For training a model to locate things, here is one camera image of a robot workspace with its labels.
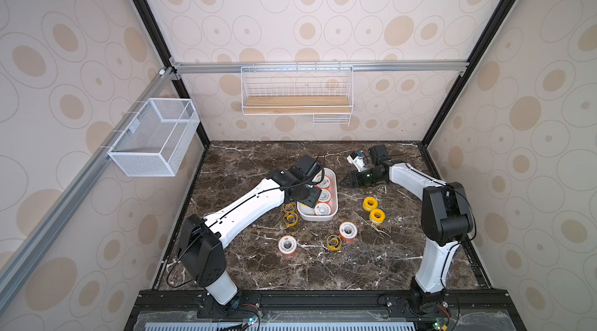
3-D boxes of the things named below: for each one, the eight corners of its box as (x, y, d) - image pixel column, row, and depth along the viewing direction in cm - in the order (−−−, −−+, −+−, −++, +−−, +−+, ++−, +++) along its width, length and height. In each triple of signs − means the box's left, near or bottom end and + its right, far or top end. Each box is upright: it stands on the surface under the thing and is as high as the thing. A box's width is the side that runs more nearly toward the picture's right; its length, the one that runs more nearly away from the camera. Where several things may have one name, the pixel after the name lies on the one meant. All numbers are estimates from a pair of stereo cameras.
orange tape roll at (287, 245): (278, 256, 86) (277, 253, 84) (279, 238, 90) (279, 235, 88) (296, 256, 86) (296, 253, 84) (296, 238, 90) (296, 235, 88)
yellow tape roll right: (370, 224, 94) (372, 221, 92) (368, 211, 97) (369, 208, 95) (385, 224, 94) (386, 221, 92) (382, 211, 97) (383, 208, 95)
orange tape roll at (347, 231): (340, 241, 89) (340, 238, 87) (338, 224, 94) (338, 221, 92) (357, 241, 89) (358, 238, 87) (355, 224, 94) (356, 221, 92)
